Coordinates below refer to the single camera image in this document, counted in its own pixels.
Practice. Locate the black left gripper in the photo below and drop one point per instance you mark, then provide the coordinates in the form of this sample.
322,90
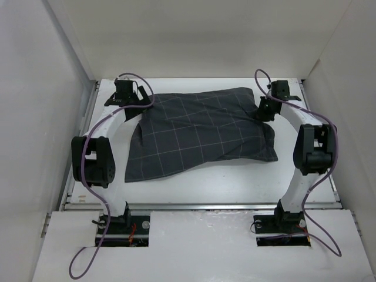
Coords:
144,101

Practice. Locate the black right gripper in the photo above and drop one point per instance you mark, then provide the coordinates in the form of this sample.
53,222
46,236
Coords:
260,114

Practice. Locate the dark grey checked pillowcase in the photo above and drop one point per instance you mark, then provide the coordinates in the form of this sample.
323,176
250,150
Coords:
185,130

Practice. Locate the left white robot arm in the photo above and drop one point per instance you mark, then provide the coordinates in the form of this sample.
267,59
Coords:
93,159

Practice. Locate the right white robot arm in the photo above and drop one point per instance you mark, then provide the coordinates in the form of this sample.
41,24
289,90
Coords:
313,154

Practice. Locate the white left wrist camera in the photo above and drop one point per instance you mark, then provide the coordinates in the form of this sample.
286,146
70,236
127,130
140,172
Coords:
122,77

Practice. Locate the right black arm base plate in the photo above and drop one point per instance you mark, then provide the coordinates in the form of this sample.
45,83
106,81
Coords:
280,231

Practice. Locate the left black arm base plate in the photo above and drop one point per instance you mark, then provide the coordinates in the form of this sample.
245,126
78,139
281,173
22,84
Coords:
130,232

